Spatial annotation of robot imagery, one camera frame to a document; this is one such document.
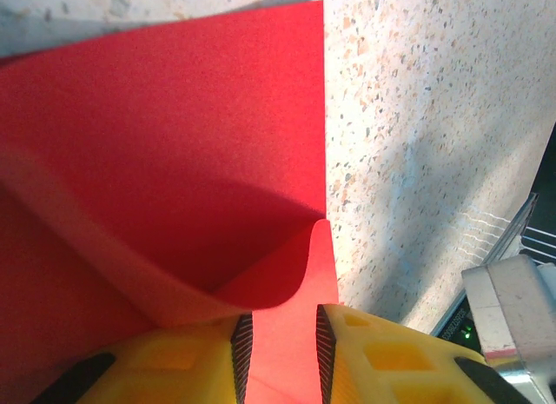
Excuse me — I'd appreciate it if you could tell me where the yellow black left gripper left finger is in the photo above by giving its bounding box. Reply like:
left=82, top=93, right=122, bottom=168
left=32, top=312, right=255, bottom=404

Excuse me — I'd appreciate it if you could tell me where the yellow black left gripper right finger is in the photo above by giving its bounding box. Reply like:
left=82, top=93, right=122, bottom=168
left=315, top=303, right=533, bottom=404

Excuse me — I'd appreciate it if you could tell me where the red paper sheet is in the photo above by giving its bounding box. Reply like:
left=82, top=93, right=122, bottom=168
left=0, top=0, right=340, bottom=404

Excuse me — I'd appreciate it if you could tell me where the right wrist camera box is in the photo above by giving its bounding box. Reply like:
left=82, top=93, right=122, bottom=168
left=460, top=254, right=556, bottom=404

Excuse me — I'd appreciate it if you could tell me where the aluminium table side rail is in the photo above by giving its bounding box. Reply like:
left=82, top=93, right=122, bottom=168
left=486, top=191, right=542, bottom=268

